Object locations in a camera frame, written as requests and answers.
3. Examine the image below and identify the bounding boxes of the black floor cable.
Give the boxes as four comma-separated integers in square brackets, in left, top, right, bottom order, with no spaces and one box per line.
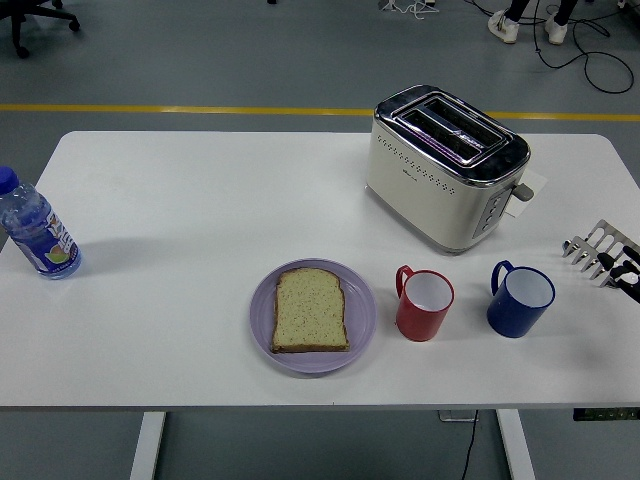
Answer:
[532,0,635,95]

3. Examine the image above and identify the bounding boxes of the white table leg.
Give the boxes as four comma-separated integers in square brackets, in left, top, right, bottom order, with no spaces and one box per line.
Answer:
[129,411,167,480]
[495,409,536,480]

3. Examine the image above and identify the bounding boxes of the grey table bracket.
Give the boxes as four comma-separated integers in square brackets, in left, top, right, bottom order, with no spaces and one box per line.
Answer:
[438,409,480,424]

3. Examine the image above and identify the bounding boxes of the metal toast rack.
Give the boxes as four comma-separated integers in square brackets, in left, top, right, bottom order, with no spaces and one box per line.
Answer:
[560,218,640,290]

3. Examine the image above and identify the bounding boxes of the person's leg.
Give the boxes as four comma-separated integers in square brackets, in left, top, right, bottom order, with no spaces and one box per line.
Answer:
[552,0,581,26]
[504,0,531,24]

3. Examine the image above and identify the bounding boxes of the person's white shoe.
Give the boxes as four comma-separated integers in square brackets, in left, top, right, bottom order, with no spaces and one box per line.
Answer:
[487,8,519,45]
[544,12,569,45]

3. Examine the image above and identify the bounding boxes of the red cup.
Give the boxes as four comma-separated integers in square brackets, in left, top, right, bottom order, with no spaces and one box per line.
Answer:
[394,264,456,343]

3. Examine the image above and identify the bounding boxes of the blue cup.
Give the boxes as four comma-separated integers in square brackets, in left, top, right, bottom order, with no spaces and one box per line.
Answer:
[486,259,556,339]

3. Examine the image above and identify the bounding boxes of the purple plate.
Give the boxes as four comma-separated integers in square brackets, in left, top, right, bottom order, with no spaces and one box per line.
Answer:
[249,257,378,375]

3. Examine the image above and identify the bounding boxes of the bread slice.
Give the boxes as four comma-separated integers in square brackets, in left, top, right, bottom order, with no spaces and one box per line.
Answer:
[270,267,351,354]

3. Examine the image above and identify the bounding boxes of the black office chair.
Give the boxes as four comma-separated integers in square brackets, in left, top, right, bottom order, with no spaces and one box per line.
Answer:
[0,0,81,60]

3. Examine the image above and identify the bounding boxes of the thin black hanging cable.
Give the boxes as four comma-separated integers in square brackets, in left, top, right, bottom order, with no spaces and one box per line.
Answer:
[460,410,479,480]

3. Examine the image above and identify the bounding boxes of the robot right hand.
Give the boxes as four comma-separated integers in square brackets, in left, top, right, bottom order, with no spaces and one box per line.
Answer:
[597,244,640,304]

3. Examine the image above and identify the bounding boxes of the cream chrome toaster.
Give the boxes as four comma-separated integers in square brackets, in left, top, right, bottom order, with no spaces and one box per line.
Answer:
[363,84,535,256]

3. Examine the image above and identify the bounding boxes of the blue-capped water bottle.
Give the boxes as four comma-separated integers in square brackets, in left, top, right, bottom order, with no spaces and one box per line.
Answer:
[0,166,83,281]

